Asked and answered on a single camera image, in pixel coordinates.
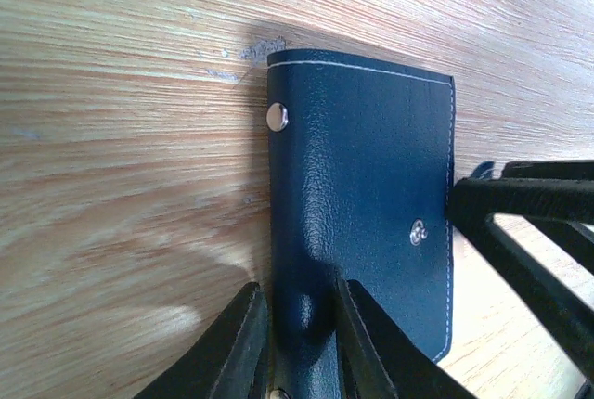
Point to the blue leather card holder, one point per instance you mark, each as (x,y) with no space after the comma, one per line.
(360,171)

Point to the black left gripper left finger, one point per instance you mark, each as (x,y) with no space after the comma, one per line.
(229,360)

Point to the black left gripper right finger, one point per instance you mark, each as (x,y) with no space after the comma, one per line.
(376,358)

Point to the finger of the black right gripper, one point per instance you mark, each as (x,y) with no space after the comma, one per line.
(519,222)

